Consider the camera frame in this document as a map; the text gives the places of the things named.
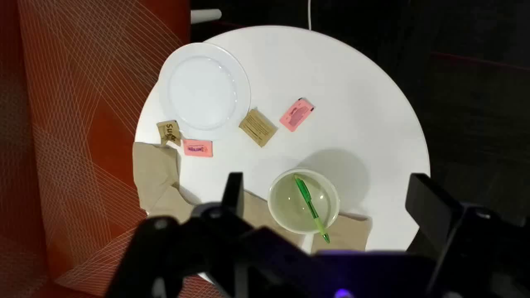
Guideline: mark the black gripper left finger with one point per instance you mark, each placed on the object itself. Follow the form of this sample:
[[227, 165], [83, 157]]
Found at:
[[232, 192]]

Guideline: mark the small tan printed packet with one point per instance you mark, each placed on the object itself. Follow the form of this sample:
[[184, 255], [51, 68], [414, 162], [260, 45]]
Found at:
[[169, 131]]

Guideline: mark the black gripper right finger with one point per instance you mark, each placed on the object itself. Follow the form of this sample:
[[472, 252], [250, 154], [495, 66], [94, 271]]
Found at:
[[435, 212]]

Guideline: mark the orange patterned sofa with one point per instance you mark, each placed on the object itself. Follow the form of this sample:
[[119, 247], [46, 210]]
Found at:
[[66, 137]]

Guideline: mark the white cylindrical plug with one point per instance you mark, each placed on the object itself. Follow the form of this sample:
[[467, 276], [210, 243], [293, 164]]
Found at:
[[205, 15]]

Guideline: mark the white round plate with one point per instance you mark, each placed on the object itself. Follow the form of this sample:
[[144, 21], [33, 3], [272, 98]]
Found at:
[[204, 88]]

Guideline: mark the brown sugar packet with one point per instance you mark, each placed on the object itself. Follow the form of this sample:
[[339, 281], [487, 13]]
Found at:
[[257, 127]]

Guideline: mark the pink sweetener packet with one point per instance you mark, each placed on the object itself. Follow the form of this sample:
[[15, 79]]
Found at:
[[295, 114], [197, 147]]

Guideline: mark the white bowl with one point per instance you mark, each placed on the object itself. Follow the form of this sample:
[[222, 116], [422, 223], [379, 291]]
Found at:
[[286, 205]]

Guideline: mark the green pen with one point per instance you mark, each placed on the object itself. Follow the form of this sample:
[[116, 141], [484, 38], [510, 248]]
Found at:
[[310, 205]]

